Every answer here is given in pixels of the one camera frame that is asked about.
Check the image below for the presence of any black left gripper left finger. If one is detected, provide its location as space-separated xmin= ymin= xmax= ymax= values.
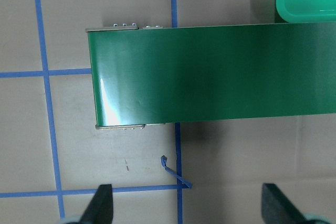
xmin=80 ymin=184 xmax=113 ymax=224

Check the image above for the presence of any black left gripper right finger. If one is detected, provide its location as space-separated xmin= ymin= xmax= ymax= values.
xmin=261 ymin=183 xmax=307 ymax=224

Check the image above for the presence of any green conveyor belt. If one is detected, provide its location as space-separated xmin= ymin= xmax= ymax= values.
xmin=87 ymin=22 xmax=335 ymax=128

